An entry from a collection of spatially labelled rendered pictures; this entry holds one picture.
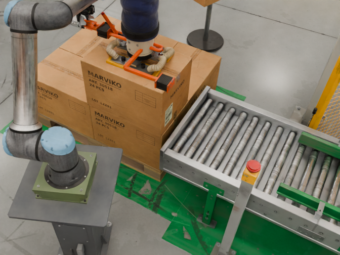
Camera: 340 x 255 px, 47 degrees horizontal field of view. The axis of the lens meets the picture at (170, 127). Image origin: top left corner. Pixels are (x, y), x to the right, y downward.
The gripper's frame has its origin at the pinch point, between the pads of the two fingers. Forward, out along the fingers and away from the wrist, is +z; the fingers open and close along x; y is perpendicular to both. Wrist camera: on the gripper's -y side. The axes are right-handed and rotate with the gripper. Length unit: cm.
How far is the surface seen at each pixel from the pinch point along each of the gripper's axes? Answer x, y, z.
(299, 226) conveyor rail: -36, 169, 58
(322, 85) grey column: 94, 153, 56
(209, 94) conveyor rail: 31, 82, 48
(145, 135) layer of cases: -18, 57, 59
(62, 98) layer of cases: -17, -16, 61
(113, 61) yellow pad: -12.3, 29.6, 10.5
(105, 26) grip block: 2.0, 15.9, -2.3
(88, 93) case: -19.0, 11.7, 40.3
